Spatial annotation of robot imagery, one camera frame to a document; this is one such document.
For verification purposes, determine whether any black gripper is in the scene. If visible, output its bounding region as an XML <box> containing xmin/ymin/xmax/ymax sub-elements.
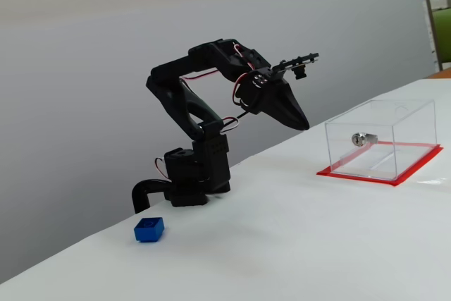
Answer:
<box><xmin>234</xmin><ymin>67</ymin><xmax>311</xmax><ymax>131</ymax></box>

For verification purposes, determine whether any blue lego brick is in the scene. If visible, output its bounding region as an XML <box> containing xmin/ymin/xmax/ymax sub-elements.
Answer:
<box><xmin>133</xmin><ymin>216</ymin><xmax>166</xmax><ymax>244</ymax></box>

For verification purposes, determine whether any transparent plastic box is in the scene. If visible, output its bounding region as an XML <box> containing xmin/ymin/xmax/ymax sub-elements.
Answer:
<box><xmin>324</xmin><ymin>99</ymin><xmax>438</xmax><ymax>181</ymax></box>

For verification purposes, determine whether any silver cam lock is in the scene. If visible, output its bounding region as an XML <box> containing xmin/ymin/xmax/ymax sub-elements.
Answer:
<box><xmin>351</xmin><ymin>132</ymin><xmax>379</xmax><ymax>147</ymax></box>

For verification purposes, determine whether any white table cover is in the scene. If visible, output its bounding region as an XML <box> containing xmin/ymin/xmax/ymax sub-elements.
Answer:
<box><xmin>0</xmin><ymin>78</ymin><xmax>451</xmax><ymax>301</ymax></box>

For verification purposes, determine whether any red tape rectangle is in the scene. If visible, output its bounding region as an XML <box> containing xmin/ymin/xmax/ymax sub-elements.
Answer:
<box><xmin>316</xmin><ymin>141</ymin><xmax>444</xmax><ymax>188</ymax></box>

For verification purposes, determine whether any black table clamp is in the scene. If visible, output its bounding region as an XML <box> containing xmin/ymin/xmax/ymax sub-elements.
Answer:
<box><xmin>131</xmin><ymin>178</ymin><xmax>173</xmax><ymax>214</ymax></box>

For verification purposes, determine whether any green panel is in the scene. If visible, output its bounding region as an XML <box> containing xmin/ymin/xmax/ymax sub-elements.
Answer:
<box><xmin>432</xmin><ymin>7</ymin><xmax>451</xmax><ymax>69</ymax></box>

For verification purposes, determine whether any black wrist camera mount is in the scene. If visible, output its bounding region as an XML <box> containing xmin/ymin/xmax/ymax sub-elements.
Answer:
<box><xmin>270</xmin><ymin>52</ymin><xmax>321</xmax><ymax>82</ymax></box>

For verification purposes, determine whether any grey metal shelf post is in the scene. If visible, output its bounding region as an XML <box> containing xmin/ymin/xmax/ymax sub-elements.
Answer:
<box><xmin>418</xmin><ymin>0</ymin><xmax>445</xmax><ymax>73</ymax></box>

